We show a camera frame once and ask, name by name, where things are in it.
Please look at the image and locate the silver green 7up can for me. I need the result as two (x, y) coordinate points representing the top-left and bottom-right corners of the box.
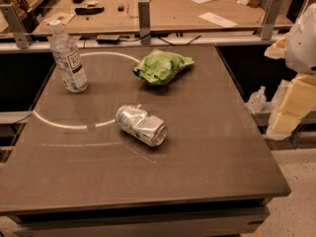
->
(116, 105), (168, 147)

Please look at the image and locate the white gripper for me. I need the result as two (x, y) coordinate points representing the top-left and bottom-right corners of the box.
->
(264, 4), (316, 136)

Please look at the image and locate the green chip bag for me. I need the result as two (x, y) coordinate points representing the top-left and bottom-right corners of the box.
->
(132, 49), (195, 86)

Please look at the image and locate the left metal bracket post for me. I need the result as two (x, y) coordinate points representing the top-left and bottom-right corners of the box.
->
(0, 4), (32, 49)

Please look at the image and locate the clear plastic water bottle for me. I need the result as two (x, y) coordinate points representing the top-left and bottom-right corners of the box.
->
(49, 20), (88, 93)

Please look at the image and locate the right metal bracket post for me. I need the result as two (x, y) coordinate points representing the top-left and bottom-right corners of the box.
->
(258, 0), (283, 40)

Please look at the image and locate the small clear bottle left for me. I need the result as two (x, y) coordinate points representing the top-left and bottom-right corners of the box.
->
(247, 86), (267, 114)

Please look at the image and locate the wooden workbench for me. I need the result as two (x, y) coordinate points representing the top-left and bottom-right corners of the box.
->
(33, 0), (294, 38)

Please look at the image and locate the middle metal bracket post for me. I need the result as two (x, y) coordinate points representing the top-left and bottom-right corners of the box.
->
(138, 1), (151, 44)

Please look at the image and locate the black tool on bench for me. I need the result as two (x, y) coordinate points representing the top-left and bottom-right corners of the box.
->
(75, 7), (105, 15)

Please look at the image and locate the black power adapter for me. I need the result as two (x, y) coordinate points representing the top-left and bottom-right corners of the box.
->
(97, 35), (119, 44)

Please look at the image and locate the paper card on bench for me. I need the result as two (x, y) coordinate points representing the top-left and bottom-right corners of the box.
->
(43, 12), (74, 26)

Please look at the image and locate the metal bracket post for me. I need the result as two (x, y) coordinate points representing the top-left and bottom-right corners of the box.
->
(138, 1), (151, 44)
(0, 4), (32, 49)
(258, 0), (283, 40)

